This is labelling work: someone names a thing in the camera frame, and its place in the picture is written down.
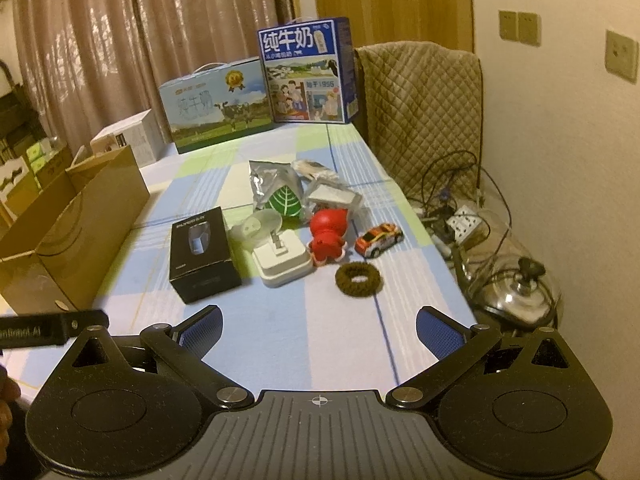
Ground black product box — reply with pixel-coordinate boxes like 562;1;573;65
169;207;242;304

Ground translucent plastic cup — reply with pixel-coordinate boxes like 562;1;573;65
230;208;283;252

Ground brown hair scrunchie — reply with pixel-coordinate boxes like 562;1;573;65
335;262;382;298

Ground orange toy car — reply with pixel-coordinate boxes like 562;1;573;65
355;222;405;259

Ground white power adapter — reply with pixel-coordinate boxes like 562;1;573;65
252;230;314;288

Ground red pig toy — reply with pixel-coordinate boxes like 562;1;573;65
308;208;348;266

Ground silver green foil pouch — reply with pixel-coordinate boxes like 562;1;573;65
248;160;304;220

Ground clear pack white pads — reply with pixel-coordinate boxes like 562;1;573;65
304;179;362;214

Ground cotton swab pack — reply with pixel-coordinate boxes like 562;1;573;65
291;159;341;182

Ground person's left hand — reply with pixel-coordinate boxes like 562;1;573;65
0;367;21;465

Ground brown cardboard box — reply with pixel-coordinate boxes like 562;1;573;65
1;146;150;315

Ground white power strip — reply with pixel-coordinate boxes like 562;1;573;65
446;205;483;245

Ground checkered bed sheet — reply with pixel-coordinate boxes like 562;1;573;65
0;118;478;406

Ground green tissue packs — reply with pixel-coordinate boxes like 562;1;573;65
25;138;54;174

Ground black folding cart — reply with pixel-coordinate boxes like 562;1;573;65
0;60;47;164

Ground white appliance box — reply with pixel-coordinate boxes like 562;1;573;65
90;110;165;168

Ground quilted beige chair cover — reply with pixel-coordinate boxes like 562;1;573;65
355;40;484;202

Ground light blue milk carton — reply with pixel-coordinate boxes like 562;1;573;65
158;58;274;154

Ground brown curtain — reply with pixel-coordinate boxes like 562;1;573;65
13;0;293;148

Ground dark blue milk carton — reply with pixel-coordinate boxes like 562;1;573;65
258;16;358;124

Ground black cables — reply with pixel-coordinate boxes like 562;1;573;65
412;148;514;281

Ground double wall switch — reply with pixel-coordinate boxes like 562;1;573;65
498;10;541;47

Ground wall socket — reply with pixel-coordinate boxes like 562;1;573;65
604;29;639;84

